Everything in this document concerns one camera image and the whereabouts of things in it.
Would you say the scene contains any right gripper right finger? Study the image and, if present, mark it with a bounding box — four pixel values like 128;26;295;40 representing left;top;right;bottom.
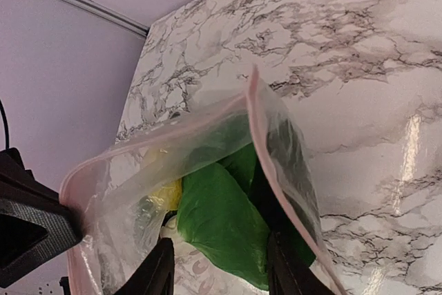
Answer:
267;231;333;295

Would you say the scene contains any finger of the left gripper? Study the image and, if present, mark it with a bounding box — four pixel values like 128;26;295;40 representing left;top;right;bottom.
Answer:
1;149;83;269

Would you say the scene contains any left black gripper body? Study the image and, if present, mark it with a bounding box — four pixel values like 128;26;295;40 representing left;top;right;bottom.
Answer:
1;201;48;287

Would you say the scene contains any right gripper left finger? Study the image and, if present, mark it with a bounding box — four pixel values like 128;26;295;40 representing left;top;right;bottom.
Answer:
115;238;175;295

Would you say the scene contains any fake bok choy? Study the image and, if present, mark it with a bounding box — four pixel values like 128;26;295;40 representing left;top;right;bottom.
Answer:
161;115;316;291

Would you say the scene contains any clear zip top bag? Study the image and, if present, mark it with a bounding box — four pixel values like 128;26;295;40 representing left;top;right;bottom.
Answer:
60;70;345;294

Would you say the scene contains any fake yellow pepper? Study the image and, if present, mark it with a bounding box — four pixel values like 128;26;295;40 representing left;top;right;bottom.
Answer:
140;149;182;212

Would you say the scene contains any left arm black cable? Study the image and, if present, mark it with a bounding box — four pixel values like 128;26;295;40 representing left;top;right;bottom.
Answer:
0;99;10;153

